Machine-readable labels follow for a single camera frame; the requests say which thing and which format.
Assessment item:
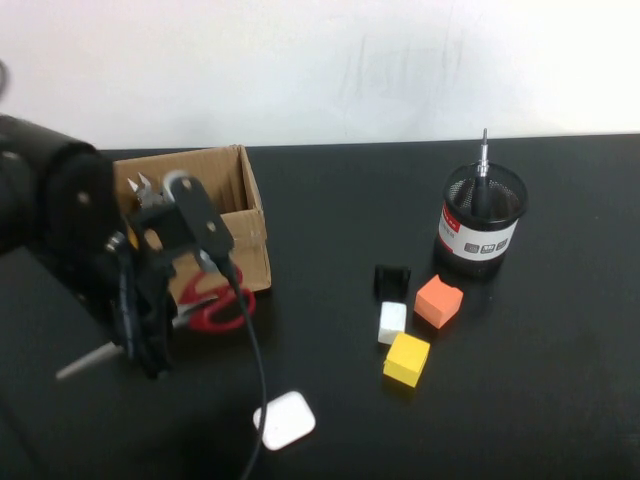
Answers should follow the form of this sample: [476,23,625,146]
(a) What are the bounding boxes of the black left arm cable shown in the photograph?
[218,253,269,480]

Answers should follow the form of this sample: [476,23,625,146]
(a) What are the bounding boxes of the brown cardboard box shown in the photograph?
[112,144,274,296]

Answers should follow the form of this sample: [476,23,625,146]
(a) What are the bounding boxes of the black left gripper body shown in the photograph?
[107,214,176,321]

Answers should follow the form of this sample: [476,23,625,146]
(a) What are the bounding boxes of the black block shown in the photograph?
[374,263,413,301]

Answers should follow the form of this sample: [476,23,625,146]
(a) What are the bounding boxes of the yellow block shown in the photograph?
[382,332,431,390]

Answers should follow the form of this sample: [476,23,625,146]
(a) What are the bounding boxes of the black mesh pen holder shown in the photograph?
[432,162,529,279]

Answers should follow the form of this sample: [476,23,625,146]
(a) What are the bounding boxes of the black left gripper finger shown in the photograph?
[117,299,139,359]
[139,294,176,381]

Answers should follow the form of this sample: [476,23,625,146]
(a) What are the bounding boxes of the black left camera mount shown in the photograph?
[127,174,236,262]

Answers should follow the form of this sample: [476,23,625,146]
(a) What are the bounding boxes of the white block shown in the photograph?
[377,301,409,346]

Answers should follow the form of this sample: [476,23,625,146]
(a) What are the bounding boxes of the white earbuds case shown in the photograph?
[253,390,317,451]

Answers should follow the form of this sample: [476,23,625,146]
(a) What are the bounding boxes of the red-handled scissors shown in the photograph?
[55,264,257,381]

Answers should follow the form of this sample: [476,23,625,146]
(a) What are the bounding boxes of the orange block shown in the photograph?
[413,273,464,331]

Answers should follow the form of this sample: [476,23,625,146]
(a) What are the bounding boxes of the blue-handled pliers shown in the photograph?
[127,171,169,209]

